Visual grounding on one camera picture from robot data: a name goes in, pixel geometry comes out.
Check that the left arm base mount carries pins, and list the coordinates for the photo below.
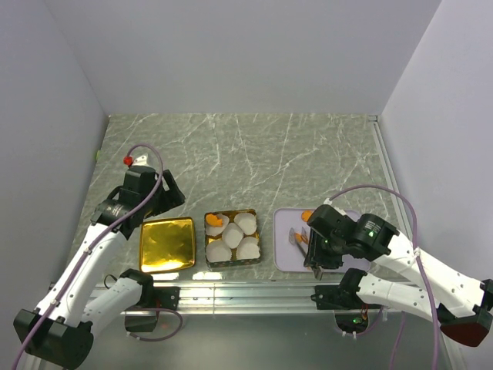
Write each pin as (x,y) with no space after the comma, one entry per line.
(156,318)

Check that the lilac plastic tray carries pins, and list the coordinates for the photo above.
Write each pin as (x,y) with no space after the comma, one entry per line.
(288,257)

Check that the aluminium rail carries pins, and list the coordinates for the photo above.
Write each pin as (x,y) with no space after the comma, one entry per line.
(240,297)

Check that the white paper cup centre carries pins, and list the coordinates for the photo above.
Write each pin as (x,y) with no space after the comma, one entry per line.
(232,235)

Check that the white paper cup front-left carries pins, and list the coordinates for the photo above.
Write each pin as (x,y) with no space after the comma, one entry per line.
(217,251)

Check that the gold tin lid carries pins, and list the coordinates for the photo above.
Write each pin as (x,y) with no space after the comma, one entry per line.
(167,245)

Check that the white paper cup back-right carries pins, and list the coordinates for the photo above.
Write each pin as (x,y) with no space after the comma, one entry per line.
(247,222)

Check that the orange fish cookie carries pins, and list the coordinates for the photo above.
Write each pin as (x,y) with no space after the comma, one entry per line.
(214,220)

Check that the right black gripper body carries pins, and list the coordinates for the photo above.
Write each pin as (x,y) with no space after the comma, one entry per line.
(330,251)

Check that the metal tongs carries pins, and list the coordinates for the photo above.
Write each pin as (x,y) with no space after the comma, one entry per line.
(318,272)

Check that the white paper cup back-left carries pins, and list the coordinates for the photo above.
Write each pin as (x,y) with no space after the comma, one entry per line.
(215,231)

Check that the green christmas cookie tin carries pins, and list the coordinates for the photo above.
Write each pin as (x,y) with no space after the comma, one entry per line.
(233,262)

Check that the white paper cup front-right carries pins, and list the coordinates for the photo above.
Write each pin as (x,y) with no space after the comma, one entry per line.
(248,249)

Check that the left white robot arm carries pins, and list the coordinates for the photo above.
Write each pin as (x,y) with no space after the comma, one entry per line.
(62,327)

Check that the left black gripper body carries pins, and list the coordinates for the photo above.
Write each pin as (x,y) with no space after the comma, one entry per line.
(151,206)

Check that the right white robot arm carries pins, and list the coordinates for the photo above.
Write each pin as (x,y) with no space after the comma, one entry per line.
(461,305)

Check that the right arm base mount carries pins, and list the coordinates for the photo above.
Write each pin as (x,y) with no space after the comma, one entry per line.
(350,313)

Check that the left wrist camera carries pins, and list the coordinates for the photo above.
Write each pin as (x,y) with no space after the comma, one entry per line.
(142,160)

